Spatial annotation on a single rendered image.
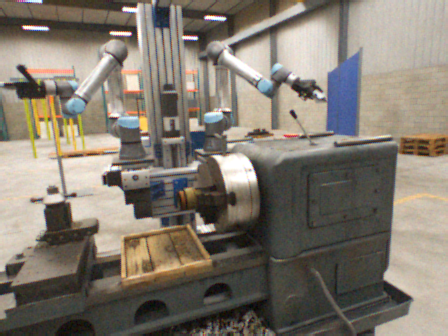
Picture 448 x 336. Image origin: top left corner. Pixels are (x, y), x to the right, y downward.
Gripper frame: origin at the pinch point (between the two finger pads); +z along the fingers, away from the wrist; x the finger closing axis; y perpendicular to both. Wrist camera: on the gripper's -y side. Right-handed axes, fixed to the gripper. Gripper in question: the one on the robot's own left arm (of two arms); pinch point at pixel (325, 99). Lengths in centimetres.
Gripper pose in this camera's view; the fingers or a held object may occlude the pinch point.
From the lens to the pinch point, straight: 179.9
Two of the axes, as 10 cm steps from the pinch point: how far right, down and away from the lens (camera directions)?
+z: 7.8, 6.0, -1.9
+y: -5.8, 5.6, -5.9
